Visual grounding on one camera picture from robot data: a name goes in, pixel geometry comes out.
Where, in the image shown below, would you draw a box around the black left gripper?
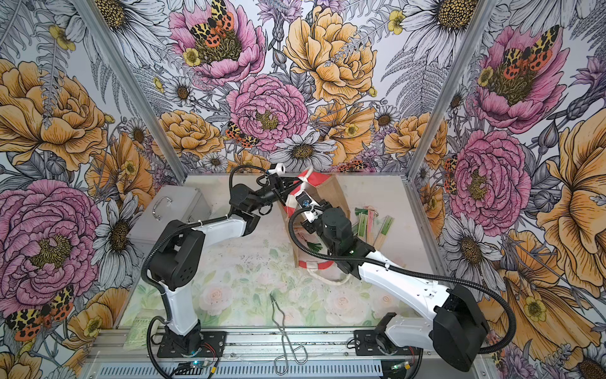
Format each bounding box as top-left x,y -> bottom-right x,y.
248,171 -> 306,211

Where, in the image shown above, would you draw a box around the burlap tote bag red trim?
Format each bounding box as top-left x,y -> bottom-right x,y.
282,167 -> 354,286

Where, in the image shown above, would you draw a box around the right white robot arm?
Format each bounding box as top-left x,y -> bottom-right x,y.
297,194 -> 489,372

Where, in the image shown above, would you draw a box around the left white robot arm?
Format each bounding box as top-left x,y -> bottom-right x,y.
140,173 -> 302,358

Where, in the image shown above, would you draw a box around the silver aluminium case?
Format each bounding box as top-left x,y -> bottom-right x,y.
127,186 -> 211,247

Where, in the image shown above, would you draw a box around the metal tongs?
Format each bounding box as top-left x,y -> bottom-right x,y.
270,294 -> 309,376

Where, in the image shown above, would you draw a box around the green patterned packet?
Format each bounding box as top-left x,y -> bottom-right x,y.
127,310 -> 155,340

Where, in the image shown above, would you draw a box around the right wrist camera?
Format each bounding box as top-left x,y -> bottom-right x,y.
297,191 -> 323,223

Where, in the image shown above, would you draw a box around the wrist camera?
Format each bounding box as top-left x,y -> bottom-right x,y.
265,163 -> 286,179
297,191 -> 323,223

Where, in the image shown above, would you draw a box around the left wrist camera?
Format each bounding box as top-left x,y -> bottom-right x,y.
265,163 -> 286,179

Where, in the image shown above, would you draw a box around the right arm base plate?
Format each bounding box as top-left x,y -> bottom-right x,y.
352,329 -> 421,358

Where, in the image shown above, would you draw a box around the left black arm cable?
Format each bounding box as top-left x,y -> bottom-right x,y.
140,164 -> 271,379

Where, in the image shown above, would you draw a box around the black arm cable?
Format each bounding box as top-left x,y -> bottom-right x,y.
287,207 -> 517,355
140,164 -> 271,379

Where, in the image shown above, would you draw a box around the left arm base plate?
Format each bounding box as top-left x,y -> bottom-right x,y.
157,330 -> 227,358

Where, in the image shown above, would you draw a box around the aluminium front rail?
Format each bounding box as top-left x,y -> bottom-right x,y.
85,326 -> 415,366

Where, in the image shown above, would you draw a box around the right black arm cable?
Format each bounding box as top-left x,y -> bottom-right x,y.
287,207 -> 517,355

